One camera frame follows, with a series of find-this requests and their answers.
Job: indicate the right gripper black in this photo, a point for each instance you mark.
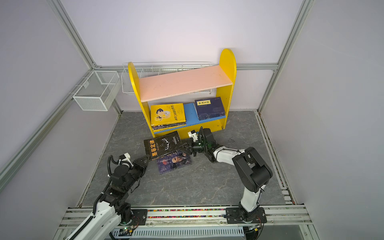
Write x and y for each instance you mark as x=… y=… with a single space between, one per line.
x=190 y=147

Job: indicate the black book orange characters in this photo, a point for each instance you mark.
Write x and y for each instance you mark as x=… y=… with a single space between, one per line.
x=163 y=145

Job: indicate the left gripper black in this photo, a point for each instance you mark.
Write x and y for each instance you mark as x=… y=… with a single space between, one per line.
x=142 y=166

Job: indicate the thin yellow book underneath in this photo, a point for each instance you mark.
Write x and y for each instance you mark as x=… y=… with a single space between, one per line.
x=167 y=114

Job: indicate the white mesh box basket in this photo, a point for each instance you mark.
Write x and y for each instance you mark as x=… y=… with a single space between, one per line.
x=98 y=91

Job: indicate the navy book yellow label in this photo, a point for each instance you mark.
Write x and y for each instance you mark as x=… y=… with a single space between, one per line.
x=209 y=106
x=211 y=116

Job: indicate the black book white characters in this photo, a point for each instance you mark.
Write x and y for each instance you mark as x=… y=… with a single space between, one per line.
x=167 y=126

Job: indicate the white vent grille panel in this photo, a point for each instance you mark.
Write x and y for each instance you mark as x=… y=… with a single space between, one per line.
x=178 y=233

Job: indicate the aluminium rail with colourful strip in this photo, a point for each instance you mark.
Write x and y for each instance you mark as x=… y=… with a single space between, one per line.
x=214 y=216

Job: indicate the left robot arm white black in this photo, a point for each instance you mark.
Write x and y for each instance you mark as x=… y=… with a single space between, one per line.
x=111 y=209

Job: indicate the white wire rack basket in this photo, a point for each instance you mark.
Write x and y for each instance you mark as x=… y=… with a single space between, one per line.
x=150 y=69

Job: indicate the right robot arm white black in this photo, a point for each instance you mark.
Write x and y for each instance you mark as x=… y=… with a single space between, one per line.
x=252 y=169

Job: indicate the yellow shelf with pink and blue boards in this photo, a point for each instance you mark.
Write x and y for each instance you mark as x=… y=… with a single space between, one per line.
x=221 y=77

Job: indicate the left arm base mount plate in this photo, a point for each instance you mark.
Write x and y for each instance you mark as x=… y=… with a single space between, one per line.
x=138 y=217

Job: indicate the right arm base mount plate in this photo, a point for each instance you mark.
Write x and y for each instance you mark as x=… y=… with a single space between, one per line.
x=241 y=216

